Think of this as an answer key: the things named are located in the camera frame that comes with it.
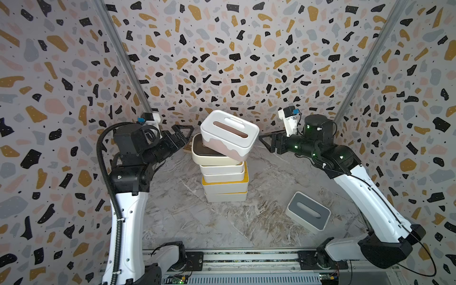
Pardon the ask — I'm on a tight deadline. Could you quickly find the dark brown lid tissue box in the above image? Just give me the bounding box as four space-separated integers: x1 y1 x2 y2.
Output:
192 133 241 166

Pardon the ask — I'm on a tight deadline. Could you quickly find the white pink tissue box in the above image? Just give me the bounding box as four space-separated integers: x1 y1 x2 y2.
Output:
200 110 260 162

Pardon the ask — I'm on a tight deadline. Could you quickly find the yellow lid tissue box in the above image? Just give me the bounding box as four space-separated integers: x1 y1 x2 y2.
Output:
201 171 249 194
205 192 248 203

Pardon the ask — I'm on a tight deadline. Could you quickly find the light bamboo lid tissue box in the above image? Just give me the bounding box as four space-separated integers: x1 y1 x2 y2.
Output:
203 170 245 184

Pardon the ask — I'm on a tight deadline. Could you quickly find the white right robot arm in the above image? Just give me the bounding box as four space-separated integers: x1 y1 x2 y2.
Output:
259 106 426 269

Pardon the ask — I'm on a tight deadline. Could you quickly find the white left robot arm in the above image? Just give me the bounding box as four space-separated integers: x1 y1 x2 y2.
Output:
96 122 194 285

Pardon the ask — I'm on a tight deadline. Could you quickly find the grey lid tissue box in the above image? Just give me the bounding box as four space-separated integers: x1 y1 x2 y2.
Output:
285 191 331 234

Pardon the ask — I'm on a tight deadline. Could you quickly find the right corner aluminium post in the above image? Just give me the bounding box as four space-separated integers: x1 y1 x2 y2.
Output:
334 0 407 124

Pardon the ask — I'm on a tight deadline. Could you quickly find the corner aluminium post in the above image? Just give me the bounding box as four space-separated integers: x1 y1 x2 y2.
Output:
92 0 153 113
334 0 407 124

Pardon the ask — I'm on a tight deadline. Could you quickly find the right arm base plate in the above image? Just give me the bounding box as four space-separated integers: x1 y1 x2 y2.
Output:
298 250 349 271

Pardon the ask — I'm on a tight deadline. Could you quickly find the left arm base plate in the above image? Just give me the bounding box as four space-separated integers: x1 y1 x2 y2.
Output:
152 251 204 272

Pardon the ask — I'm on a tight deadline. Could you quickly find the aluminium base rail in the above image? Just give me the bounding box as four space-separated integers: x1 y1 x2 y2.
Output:
143 248 406 285

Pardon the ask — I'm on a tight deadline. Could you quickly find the left corner aluminium post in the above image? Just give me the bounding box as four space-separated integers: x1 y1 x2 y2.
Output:
92 0 153 113

